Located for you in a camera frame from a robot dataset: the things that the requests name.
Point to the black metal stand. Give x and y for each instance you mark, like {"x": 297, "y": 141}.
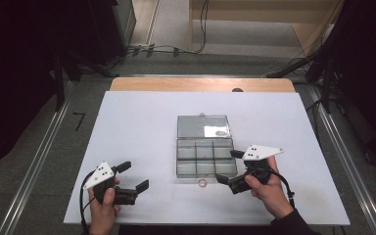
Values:
{"x": 326, "y": 84}
{"x": 58, "y": 84}

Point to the black cabinet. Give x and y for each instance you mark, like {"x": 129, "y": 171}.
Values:
{"x": 111, "y": 29}

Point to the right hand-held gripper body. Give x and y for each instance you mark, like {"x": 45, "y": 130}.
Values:
{"x": 261, "y": 152}

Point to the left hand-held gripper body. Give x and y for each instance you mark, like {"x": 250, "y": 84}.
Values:
{"x": 103, "y": 173}

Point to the white board sheet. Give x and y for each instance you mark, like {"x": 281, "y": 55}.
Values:
{"x": 137, "y": 130}

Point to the light wooden shelf unit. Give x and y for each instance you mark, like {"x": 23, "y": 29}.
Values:
{"x": 241, "y": 9}

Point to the person's left hand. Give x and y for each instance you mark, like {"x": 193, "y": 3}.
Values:
{"x": 103, "y": 215}

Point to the white power strip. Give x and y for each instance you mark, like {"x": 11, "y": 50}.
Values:
{"x": 150, "y": 49}

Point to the wooden table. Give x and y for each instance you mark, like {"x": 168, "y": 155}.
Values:
{"x": 176, "y": 84}

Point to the metal floor rail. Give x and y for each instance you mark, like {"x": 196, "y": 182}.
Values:
{"x": 342, "y": 153}
{"x": 36, "y": 163}

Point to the dark round table grommet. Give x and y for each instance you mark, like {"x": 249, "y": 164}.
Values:
{"x": 237, "y": 90}

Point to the clear plastic compartment box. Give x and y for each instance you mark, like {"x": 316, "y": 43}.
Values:
{"x": 205, "y": 156}

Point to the person's right hand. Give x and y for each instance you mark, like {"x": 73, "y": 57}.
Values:
{"x": 271, "y": 196}

